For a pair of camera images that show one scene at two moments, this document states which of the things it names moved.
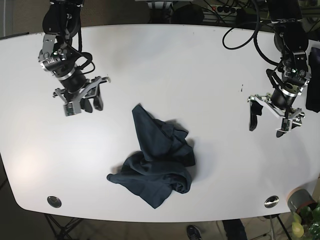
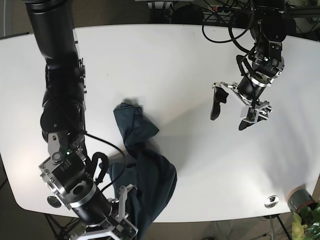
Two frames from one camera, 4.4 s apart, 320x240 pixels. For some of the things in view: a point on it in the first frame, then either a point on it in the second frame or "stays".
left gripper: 76,87 -> 68,177
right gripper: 291,75 -> 250,91
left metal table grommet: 54,202 stays
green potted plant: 306,223 stays
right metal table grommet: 271,201 stays
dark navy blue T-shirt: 162,170 -> 149,176
